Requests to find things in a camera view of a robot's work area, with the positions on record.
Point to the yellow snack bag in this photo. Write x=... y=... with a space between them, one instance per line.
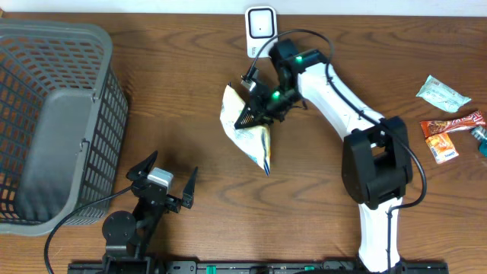
x=253 y=141

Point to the white barcode scanner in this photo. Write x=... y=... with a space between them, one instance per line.
x=261 y=25

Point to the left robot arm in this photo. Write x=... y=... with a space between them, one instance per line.
x=128 y=234

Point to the orange tissue box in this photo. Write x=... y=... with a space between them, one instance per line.
x=441 y=147

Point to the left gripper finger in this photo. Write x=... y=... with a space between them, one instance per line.
x=188 y=192
x=142 y=169

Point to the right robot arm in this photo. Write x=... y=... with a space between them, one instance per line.
x=375 y=167

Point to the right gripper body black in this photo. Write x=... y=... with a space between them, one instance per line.
x=273 y=100

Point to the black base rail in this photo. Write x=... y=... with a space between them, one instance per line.
x=192 y=267

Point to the teal mouthwash bottle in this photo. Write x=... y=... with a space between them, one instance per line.
x=479 y=133

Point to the red orange chocolate bar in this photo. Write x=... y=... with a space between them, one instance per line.
x=434 y=127

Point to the light blue tissue pack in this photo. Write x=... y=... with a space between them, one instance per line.
x=442 y=96

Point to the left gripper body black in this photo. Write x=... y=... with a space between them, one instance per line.
x=173 y=205

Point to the grey plastic basket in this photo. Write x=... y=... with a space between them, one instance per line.
x=63 y=120

